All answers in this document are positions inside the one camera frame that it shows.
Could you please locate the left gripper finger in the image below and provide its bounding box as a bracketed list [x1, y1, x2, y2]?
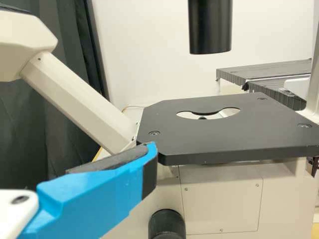
[17, 141, 159, 239]

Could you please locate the cream microscope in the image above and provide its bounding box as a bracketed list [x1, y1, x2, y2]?
[0, 0, 319, 239]

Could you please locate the black platform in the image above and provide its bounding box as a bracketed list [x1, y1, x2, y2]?
[215, 58, 313, 84]
[242, 80, 308, 112]

